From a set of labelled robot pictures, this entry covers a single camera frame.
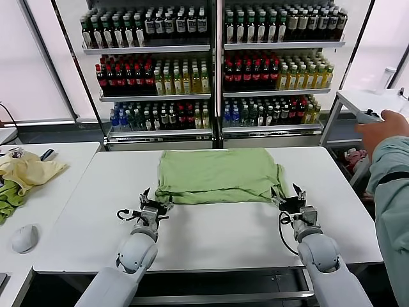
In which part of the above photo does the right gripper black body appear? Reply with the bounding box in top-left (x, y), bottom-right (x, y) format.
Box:
top-left (278, 197), bottom-right (307, 214)

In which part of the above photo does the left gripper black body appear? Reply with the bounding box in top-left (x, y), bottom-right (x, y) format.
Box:
top-left (144, 200), bottom-right (165, 215)

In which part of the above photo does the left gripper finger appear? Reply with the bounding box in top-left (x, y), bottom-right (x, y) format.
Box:
top-left (137, 187), bottom-right (151, 205)
top-left (159, 195), bottom-right (175, 214)

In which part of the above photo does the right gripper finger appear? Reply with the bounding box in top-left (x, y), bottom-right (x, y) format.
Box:
top-left (270, 187), bottom-right (284, 207)
top-left (292, 182), bottom-right (308, 202)

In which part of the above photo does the light green T-shirt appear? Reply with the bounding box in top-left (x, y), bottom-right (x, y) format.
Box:
top-left (154, 148), bottom-right (291, 205)

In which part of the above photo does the grey handheld controller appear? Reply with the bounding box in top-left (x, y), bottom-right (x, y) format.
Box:
top-left (356, 109), bottom-right (384, 124)

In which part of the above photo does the teal-sleeved forearm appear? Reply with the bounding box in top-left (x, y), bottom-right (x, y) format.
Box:
top-left (366, 136), bottom-right (409, 307)

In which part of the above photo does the bare human hand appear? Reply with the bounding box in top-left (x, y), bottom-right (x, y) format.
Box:
top-left (355, 109), bottom-right (409, 158)

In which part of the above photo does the pink red packaged item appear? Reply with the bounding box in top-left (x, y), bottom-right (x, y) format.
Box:
top-left (343, 147), bottom-right (368, 169)

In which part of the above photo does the navy white striped item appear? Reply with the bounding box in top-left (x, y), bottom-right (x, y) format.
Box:
top-left (40, 148), bottom-right (58, 162)

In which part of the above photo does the white table with metal legs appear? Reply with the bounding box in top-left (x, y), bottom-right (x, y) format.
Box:
top-left (319, 88), bottom-right (409, 151)

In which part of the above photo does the pale yellow garment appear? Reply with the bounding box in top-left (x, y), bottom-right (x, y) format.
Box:
top-left (0, 150), bottom-right (70, 198)

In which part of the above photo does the grey computer mouse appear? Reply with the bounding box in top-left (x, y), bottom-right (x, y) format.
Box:
top-left (12, 223), bottom-right (40, 255)

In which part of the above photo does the lime green cloth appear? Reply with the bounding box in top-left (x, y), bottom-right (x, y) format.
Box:
top-left (0, 180), bottom-right (28, 226)

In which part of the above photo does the translucent white tumbler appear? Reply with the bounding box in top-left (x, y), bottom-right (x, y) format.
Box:
top-left (376, 66), bottom-right (397, 96)

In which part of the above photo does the black beverage display shelf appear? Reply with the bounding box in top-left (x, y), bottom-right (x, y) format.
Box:
top-left (50, 0), bottom-right (221, 151)
top-left (217, 0), bottom-right (376, 150)

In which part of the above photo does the dark tea bottle green cap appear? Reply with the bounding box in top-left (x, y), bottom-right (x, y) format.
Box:
top-left (92, 16), bottom-right (104, 49)
top-left (235, 12), bottom-right (246, 43)
top-left (134, 14), bottom-right (145, 47)
top-left (266, 11), bottom-right (277, 43)
top-left (277, 11), bottom-right (288, 43)
top-left (123, 15), bottom-right (135, 48)
top-left (245, 12), bottom-right (257, 43)
top-left (256, 12), bottom-right (267, 43)
top-left (102, 15), bottom-right (114, 49)
top-left (113, 15), bottom-right (125, 48)
top-left (225, 12), bottom-right (236, 43)
top-left (81, 17), bottom-right (93, 49)

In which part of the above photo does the dark bottle beige label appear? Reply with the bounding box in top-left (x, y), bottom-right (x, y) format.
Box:
top-left (287, 9), bottom-right (300, 41)
top-left (298, 8), bottom-right (310, 40)
top-left (309, 8), bottom-right (320, 40)

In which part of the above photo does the dark bottle navy white label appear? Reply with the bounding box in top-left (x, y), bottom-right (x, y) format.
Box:
top-left (319, 8), bottom-right (330, 40)
top-left (196, 6), bottom-right (208, 33)
top-left (155, 8), bottom-right (166, 35)
top-left (164, 8), bottom-right (176, 35)
top-left (329, 8), bottom-right (339, 40)
top-left (175, 8), bottom-right (187, 34)
top-left (338, 7), bottom-right (349, 39)
top-left (186, 7), bottom-right (197, 34)
top-left (144, 8), bottom-right (156, 35)

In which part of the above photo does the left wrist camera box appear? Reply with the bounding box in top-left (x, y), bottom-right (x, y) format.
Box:
top-left (140, 206), bottom-right (160, 221)

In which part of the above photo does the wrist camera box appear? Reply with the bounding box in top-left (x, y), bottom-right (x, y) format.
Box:
top-left (140, 206), bottom-right (160, 221)
top-left (298, 205), bottom-right (320, 226)

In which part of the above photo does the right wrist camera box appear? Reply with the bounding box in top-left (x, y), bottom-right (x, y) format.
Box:
top-left (298, 205), bottom-right (320, 226)

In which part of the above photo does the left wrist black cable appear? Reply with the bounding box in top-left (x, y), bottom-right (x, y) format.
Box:
top-left (116, 208), bottom-right (143, 223)

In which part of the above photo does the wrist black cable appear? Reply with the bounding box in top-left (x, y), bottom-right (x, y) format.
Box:
top-left (116, 208), bottom-right (143, 223)
top-left (277, 210), bottom-right (303, 256)

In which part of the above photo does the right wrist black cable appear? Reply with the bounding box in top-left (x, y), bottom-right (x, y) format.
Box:
top-left (277, 210), bottom-right (303, 256)

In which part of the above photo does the dark metal table frame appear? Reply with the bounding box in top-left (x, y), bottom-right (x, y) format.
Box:
top-left (127, 267), bottom-right (316, 304)

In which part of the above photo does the grey window post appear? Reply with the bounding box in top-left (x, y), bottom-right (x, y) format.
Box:
top-left (22, 0), bottom-right (81, 122)

